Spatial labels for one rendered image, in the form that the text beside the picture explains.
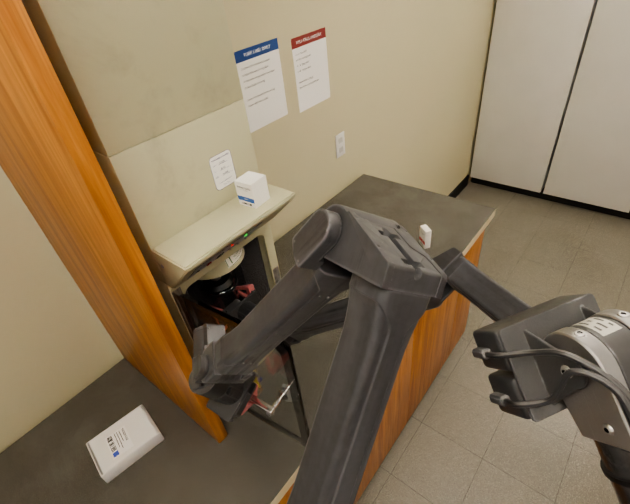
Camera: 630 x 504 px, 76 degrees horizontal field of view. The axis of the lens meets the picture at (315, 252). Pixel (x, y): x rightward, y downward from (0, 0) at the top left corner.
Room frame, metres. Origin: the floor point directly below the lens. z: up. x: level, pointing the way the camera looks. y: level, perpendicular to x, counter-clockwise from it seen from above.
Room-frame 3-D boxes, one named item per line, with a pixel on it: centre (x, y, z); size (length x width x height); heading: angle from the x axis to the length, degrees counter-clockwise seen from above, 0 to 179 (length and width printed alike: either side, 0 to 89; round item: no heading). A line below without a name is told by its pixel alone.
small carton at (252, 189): (0.80, 0.12, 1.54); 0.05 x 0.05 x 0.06; 52
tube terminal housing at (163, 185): (0.87, 0.31, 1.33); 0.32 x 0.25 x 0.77; 137
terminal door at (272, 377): (0.57, 0.19, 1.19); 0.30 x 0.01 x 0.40; 52
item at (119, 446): (0.58, 0.57, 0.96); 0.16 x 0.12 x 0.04; 128
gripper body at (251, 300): (0.78, 0.20, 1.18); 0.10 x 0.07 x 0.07; 138
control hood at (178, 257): (0.74, 0.18, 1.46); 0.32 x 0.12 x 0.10; 137
